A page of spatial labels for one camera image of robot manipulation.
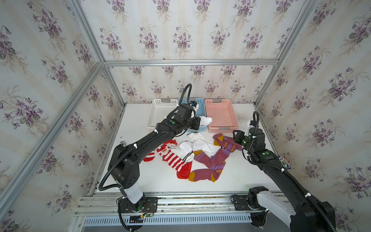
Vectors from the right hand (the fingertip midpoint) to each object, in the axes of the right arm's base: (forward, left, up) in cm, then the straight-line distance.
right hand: (238, 132), depth 82 cm
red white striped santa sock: (-11, +39, -15) cm, 43 cm away
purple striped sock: (-11, +11, -15) cm, 22 cm away
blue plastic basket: (+31, +20, -18) cm, 41 cm away
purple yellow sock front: (-19, +15, -15) cm, 29 cm away
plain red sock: (-19, +32, -16) cm, 41 cm away
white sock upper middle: (-3, +16, -16) cm, 23 cm away
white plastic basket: (+32, +53, -16) cm, 64 cm away
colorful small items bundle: (-15, -24, -7) cm, 29 cm away
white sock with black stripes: (-5, +32, -14) cm, 35 cm away
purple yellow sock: (0, +3, -13) cm, 14 cm away
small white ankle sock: (+6, +19, +2) cm, 20 cm away
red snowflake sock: (0, +40, -14) cm, 43 cm away
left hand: (+4, +22, +5) cm, 23 cm away
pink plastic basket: (+25, +1, -17) cm, 31 cm away
